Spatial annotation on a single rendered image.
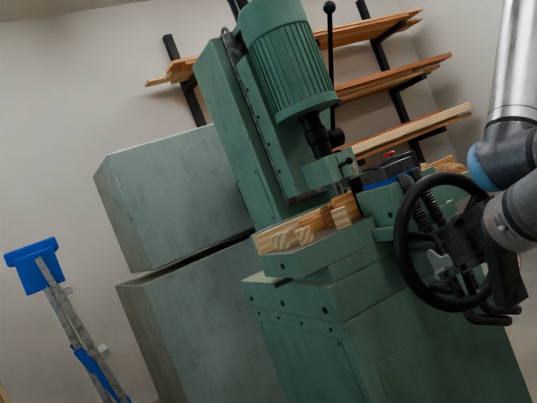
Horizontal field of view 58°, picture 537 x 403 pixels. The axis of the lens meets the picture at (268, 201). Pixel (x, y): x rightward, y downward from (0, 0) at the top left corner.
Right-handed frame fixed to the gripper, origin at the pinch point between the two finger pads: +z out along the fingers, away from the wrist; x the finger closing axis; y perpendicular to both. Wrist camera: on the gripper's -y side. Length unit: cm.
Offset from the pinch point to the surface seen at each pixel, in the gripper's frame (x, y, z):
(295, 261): 15.6, 17.8, 19.1
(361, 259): -0.1, 12.0, 20.9
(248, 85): -4, 71, 31
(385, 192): -7.4, 21.4, 9.4
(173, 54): -67, 230, 206
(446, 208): -20.2, 12.5, 10.6
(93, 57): -10, 242, 204
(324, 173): -7.7, 36.8, 26.6
